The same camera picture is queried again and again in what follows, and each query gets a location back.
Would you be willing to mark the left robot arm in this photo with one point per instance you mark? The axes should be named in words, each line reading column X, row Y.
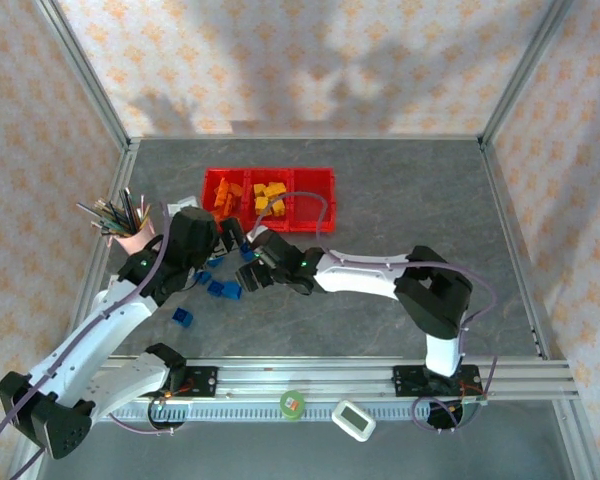
column 105, row 320

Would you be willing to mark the pink pencil cup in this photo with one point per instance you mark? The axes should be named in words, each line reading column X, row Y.
column 135, row 240

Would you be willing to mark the green pencil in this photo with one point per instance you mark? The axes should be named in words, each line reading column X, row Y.
column 111, row 212

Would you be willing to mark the red plastic bin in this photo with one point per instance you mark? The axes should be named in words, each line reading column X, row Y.
column 280, row 174
column 312, row 215
column 208, row 176

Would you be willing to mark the aluminium mounting rail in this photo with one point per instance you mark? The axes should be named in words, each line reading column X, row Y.
column 305, row 375

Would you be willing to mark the aluminium frame post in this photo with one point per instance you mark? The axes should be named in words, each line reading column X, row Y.
column 524, row 70
column 82, row 70

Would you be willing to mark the orange curved lego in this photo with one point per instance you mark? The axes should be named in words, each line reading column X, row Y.
column 236, row 190

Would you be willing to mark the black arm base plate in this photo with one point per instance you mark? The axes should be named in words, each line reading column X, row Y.
column 202, row 382
column 407, row 382

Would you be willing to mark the green tape roll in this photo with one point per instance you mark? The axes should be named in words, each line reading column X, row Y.
column 292, row 407

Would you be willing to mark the dark blue pencil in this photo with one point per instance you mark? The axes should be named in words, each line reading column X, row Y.
column 129, row 205

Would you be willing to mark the pink pencil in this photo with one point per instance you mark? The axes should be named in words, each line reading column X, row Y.
column 143, row 210

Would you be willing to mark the yellow curved lego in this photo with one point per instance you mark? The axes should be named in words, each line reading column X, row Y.
column 279, row 208

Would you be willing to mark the patterned cloth backdrop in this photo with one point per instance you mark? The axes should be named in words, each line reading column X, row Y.
column 305, row 60
column 25, row 150
column 580, row 150

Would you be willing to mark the white digital timer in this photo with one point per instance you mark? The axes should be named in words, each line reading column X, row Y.
column 352, row 419

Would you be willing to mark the orange lego brick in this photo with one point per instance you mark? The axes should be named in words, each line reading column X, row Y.
column 219, row 215
column 230, row 204
column 221, row 190

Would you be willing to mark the yellow lego brick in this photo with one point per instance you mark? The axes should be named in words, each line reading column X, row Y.
column 276, row 188
column 261, row 203
column 258, row 191

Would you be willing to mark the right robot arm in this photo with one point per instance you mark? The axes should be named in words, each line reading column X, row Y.
column 360, row 277

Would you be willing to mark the aluminium frame rail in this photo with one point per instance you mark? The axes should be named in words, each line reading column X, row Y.
column 305, row 137
column 122, row 175
column 500, row 195

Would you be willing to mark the grey pencil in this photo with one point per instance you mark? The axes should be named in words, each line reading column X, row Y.
column 97, row 216

